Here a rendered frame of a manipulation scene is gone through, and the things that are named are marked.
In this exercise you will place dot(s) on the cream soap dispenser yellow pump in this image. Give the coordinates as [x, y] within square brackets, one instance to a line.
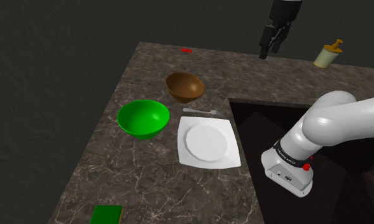
[326, 56]

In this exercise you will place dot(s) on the dark sink basin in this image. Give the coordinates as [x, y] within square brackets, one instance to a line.
[255, 130]

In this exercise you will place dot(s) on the silver fork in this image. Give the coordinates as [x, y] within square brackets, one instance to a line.
[202, 111]

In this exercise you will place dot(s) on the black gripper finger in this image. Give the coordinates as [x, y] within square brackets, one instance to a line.
[267, 37]
[280, 38]

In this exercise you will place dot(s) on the white square plate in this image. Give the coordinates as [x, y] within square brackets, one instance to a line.
[207, 142]

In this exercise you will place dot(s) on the small red flat object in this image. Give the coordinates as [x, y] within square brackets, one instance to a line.
[186, 50]

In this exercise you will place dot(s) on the dark robot stand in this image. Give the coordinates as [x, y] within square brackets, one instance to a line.
[335, 201]

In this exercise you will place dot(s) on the green sponge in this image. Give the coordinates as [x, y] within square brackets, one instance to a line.
[105, 214]

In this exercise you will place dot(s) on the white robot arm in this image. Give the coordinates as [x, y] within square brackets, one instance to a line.
[326, 124]

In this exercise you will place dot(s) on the green bowl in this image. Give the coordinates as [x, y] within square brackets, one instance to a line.
[143, 119]

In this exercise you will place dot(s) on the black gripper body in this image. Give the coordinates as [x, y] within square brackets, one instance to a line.
[284, 11]

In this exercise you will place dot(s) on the brown bowl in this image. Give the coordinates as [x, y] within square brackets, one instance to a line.
[184, 87]

